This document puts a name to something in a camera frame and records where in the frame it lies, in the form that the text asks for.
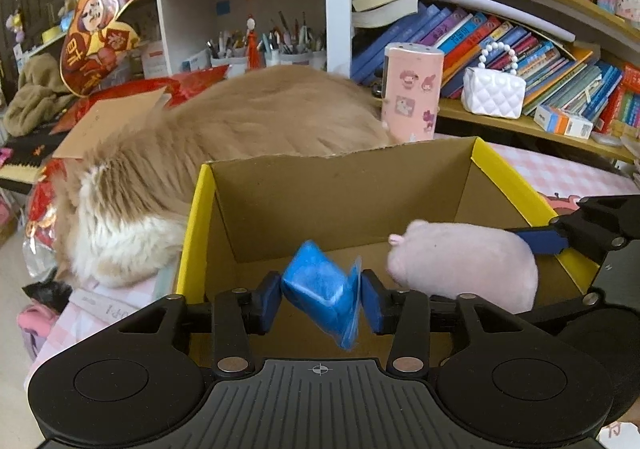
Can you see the white pen cup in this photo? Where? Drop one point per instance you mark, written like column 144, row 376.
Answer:
column 295, row 59
column 230, row 66

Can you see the blue plastic packet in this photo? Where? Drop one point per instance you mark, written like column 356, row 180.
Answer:
column 315, row 284

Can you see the yellow cardboard box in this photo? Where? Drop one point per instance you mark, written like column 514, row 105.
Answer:
column 325, row 199

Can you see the red hanging doll ornament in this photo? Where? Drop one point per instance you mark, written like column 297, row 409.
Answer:
column 254, row 44

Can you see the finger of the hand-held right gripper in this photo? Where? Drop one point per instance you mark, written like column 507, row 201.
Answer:
column 542, row 240
column 575, row 309

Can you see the brown plush cloth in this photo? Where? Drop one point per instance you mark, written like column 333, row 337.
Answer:
column 37, row 94

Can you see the orange and white carton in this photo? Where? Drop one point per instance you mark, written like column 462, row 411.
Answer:
column 562, row 121

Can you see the pink bag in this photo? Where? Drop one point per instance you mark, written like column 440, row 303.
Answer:
column 35, row 329

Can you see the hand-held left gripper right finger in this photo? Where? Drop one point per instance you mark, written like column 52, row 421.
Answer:
column 372, row 304

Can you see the black toy keyboard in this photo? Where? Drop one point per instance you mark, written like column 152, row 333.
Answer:
column 30, row 154

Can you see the brown cardboard sheet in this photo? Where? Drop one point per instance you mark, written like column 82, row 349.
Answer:
column 100, row 124

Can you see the white shelf unit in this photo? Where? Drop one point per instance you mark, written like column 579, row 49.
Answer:
column 337, row 4

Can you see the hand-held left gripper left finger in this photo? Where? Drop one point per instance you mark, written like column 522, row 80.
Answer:
column 265, row 301

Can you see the pink plush toy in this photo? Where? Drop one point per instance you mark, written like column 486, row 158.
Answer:
column 465, row 259

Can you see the orange and white cat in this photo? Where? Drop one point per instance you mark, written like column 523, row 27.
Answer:
column 225, row 119

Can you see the red foil bag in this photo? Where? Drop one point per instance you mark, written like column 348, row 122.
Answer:
column 195, row 79

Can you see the white flat folder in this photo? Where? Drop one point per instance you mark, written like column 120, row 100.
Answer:
column 500, row 9

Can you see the black plastic bag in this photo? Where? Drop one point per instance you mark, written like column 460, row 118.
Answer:
column 47, row 296

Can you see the white paper slip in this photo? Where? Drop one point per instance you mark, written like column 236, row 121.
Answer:
column 100, row 306

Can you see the red fortune god decoration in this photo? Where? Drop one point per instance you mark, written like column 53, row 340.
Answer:
column 95, row 29

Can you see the pink canister with stickers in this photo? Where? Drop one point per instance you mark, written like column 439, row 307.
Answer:
column 412, row 94

